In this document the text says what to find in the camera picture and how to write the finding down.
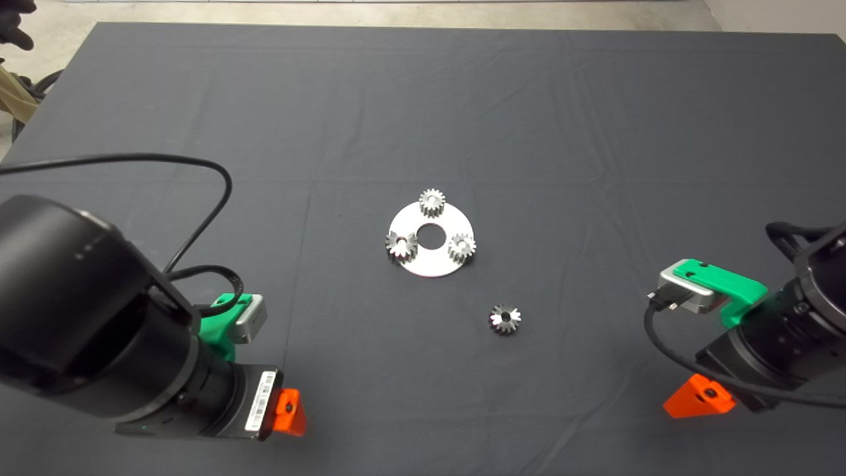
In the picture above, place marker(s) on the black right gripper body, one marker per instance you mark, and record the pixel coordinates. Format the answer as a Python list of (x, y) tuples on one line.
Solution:
[(753, 370)]

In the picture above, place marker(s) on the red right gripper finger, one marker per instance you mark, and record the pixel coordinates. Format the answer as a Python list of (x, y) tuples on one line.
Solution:
[(700, 400)]

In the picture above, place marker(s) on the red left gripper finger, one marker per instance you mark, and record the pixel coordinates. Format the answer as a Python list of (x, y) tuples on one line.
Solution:
[(291, 413)]

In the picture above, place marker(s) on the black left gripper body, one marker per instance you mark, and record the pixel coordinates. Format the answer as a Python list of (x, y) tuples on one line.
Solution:
[(258, 403)]

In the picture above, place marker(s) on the larger steel gear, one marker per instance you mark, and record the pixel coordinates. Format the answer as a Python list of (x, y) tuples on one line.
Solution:
[(401, 248)]

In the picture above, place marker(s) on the small dark steel gear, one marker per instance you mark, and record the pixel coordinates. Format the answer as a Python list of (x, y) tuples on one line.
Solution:
[(499, 325)]

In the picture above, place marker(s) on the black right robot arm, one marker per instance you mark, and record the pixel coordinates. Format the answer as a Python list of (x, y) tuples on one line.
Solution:
[(826, 277)]

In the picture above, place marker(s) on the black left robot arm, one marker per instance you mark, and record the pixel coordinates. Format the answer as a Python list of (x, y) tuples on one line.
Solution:
[(66, 284)]

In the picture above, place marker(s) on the black gloved hand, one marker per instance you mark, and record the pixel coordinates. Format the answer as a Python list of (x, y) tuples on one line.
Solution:
[(13, 36)]

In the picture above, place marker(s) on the round metal plate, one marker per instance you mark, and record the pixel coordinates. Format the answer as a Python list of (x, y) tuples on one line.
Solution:
[(429, 264)]

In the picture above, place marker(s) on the dark grey table cloth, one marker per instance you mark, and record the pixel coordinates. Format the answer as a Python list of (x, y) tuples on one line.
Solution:
[(529, 99)]

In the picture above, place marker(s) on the green left camera mount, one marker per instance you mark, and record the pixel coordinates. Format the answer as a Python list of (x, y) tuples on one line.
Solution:
[(218, 330)]

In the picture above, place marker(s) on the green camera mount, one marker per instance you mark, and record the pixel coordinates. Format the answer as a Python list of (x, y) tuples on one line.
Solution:
[(218, 330), (727, 281)]

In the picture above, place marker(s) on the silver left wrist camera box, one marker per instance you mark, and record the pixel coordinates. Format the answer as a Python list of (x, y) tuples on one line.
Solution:
[(251, 320)]

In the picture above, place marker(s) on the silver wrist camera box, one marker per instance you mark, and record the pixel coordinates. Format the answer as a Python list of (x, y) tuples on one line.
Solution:
[(251, 320), (694, 297)]

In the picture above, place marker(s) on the green right camera mount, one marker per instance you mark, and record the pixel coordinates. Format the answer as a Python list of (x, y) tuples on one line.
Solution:
[(727, 281)]

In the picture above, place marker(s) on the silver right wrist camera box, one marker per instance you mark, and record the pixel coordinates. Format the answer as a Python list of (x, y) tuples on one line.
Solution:
[(694, 297)]

